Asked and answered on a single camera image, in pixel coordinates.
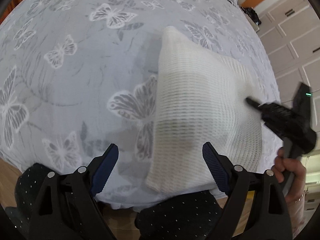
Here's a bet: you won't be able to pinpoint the white red black knit sweater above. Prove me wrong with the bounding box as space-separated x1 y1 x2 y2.
146 27 263 194

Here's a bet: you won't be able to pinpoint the right nightstand with items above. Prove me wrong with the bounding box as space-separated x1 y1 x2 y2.
240 6 261 33

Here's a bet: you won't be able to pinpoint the right hand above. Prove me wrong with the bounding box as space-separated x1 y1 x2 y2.
271 146 308 203

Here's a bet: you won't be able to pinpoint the grey butterfly bed sheet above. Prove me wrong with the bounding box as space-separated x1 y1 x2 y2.
1 0 280 209

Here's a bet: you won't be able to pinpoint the black dotted trousers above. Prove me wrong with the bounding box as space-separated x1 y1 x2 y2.
2 164 222 239

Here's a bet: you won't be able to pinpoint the white wardrobe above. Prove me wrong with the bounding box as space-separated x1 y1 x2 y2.
254 0 320 215

